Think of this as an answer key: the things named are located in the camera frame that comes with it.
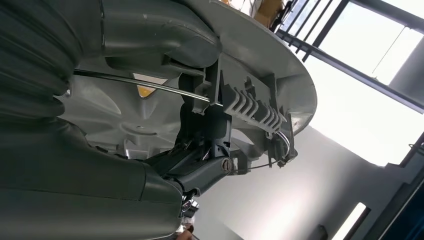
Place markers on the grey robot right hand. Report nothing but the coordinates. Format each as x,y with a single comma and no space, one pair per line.
82,198

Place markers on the brown cardboard box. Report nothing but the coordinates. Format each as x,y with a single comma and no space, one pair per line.
266,8

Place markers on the black window frame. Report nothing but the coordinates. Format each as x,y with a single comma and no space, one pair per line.
348,69

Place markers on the dark door frame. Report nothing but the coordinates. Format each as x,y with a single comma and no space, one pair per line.
397,205

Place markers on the ceiling light panel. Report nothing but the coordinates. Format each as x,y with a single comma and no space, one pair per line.
349,222

